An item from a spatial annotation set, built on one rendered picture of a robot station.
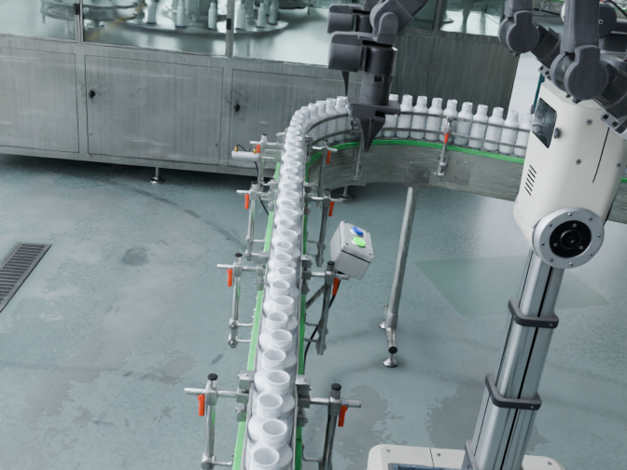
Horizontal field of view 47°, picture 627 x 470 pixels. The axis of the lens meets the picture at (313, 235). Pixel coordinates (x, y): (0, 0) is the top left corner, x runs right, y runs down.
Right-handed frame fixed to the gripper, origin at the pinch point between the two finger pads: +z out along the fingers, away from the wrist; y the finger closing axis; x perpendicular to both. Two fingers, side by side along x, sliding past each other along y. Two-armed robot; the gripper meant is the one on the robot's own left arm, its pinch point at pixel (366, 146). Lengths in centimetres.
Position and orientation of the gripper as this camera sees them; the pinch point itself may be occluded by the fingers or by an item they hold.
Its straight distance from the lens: 144.9
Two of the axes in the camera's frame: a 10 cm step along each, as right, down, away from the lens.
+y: 9.9, 1.2, 0.4
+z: -1.2, 9.0, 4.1
